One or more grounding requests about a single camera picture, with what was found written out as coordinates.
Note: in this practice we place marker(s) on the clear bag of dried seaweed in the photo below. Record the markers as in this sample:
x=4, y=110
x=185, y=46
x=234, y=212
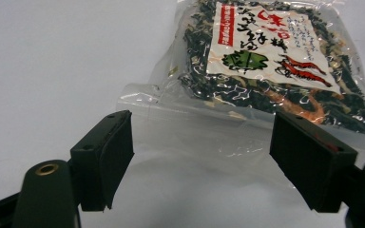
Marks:
x=253, y=63

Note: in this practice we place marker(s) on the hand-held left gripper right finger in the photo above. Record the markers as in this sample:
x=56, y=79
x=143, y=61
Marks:
x=310, y=158

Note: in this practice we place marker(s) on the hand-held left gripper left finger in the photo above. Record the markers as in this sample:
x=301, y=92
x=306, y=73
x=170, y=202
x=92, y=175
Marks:
x=103, y=161

